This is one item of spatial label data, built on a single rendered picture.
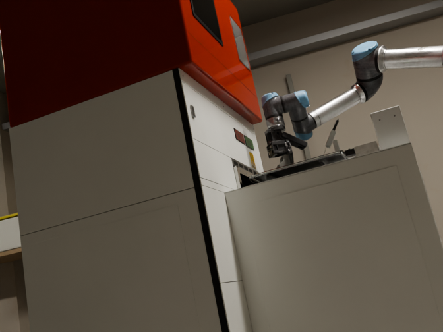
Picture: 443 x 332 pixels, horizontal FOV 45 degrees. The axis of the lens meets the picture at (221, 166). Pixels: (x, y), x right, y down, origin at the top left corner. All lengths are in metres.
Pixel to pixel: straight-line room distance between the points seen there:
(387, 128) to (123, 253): 0.94
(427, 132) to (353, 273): 2.82
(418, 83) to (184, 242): 3.20
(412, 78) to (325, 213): 2.93
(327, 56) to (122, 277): 3.24
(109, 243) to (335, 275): 0.72
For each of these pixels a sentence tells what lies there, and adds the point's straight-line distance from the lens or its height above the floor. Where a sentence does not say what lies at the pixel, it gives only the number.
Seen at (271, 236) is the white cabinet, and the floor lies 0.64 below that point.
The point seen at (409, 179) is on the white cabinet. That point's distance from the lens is 1.71.
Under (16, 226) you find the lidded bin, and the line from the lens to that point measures 4.42.
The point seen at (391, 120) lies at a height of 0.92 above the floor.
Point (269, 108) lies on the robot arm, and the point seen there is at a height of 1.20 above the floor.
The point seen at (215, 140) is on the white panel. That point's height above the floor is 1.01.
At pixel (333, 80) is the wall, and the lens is 4.52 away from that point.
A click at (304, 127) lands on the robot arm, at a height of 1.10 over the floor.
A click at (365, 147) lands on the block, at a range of 1.99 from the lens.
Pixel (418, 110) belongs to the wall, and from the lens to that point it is 4.47.
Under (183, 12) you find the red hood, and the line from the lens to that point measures 1.85.
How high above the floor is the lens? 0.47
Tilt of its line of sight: 14 degrees up
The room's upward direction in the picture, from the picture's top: 12 degrees counter-clockwise
